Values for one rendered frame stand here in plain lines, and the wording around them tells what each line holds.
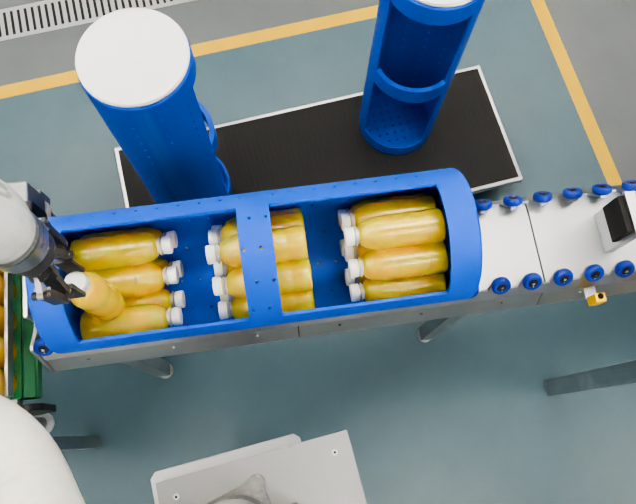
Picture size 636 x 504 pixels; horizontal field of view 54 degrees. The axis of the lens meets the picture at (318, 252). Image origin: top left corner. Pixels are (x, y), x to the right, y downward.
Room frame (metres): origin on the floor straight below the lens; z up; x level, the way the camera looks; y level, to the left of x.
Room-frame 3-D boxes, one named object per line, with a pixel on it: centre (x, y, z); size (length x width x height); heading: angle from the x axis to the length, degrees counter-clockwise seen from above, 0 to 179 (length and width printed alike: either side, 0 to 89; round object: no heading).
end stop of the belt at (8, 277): (0.23, 0.69, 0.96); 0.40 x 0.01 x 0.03; 12
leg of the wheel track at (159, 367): (0.19, 0.53, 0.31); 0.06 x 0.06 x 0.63; 12
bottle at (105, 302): (0.23, 0.43, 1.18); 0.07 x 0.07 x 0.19
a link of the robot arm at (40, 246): (0.23, 0.42, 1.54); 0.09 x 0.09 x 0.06
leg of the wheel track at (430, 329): (0.40, -0.43, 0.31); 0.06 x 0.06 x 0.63; 12
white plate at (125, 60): (0.86, 0.49, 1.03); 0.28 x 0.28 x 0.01
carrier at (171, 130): (0.86, 0.49, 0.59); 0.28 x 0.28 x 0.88
